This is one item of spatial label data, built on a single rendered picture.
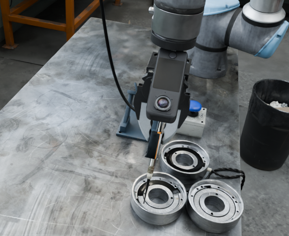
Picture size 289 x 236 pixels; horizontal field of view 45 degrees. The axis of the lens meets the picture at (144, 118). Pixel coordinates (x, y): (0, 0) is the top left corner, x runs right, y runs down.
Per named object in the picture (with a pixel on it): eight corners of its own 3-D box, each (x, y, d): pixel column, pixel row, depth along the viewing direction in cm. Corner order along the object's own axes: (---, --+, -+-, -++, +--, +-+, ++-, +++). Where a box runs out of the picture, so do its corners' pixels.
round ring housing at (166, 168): (153, 179, 74) (156, 165, 71) (164, 148, 82) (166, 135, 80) (202, 192, 72) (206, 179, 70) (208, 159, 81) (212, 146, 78)
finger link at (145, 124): (154, 126, 69) (164, 88, 64) (148, 145, 65) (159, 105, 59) (138, 121, 70) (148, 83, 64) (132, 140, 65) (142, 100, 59)
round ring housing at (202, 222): (246, 233, 65) (253, 220, 63) (193, 239, 63) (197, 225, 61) (226, 190, 73) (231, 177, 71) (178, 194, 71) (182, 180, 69)
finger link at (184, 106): (188, 125, 62) (192, 82, 57) (187, 130, 61) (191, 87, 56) (161, 121, 63) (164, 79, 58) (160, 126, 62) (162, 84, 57)
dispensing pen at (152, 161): (135, 202, 63) (153, 112, 62) (137, 197, 67) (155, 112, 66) (146, 205, 63) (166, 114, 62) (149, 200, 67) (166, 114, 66)
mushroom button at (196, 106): (197, 125, 86) (201, 109, 83) (181, 122, 87) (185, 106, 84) (198, 116, 90) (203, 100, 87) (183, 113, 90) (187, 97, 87)
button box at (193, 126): (201, 138, 87) (205, 123, 84) (173, 132, 87) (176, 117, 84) (203, 120, 93) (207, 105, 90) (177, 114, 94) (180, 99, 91)
